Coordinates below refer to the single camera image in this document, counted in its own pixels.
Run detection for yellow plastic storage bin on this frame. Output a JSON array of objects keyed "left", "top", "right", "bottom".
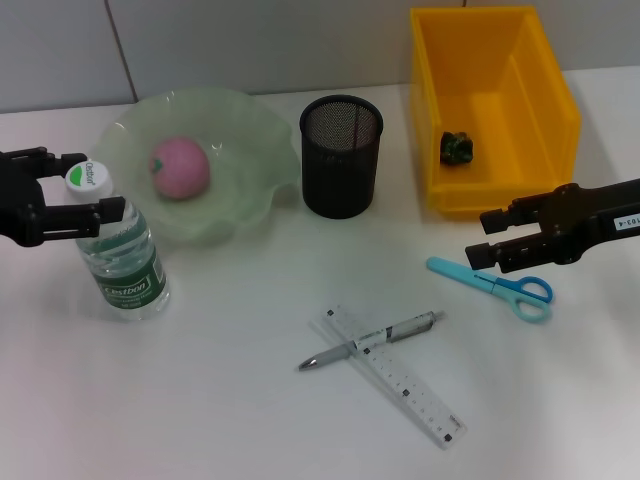
[{"left": 409, "top": 5, "right": 583, "bottom": 221}]

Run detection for pink peach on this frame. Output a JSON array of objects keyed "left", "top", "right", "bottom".
[{"left": 148, "top": 136, "right": 211, "bottom": 201}]

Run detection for green plastic wrapper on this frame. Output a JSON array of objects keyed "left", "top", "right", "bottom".
[{"left": 439, "top": 130, "right": 475, "bottom": 166}]

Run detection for pale green glass fruit plate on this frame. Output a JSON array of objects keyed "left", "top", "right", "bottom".
[{"left": 94, "top": 87, "right": 302, "bottom": 247}]

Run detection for transparent plastic ruler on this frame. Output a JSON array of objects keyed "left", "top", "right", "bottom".
[{"left": 309, "top": 303, "right": 467, "bottom": 450}]

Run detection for blue scissors with sheath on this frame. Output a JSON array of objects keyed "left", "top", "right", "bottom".
[{"left": 426, "top": 256, "right": 555, "bottom": 324}]

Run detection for clear water bottle green label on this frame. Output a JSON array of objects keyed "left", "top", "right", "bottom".
[{"left": 63, "top": 158, "right": 171, "bottom": 322}]

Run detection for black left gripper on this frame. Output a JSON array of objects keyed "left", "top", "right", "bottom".
[{"left": 0, "top": 146, "right": 126, "bottom": 249}]

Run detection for black mesh pen holder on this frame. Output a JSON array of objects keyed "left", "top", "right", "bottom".
[{"left": 299, "top": 94, "right": 385, "bottom": 220}]

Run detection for grey retractable pen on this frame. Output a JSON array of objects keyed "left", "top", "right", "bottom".
[{"left": 298, "top": 309, "right": 447, "bottom": 372}]

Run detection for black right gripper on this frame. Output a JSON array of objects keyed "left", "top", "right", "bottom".
[{"left": 464, "top": 178, "right": 640, "bottom": 274}]

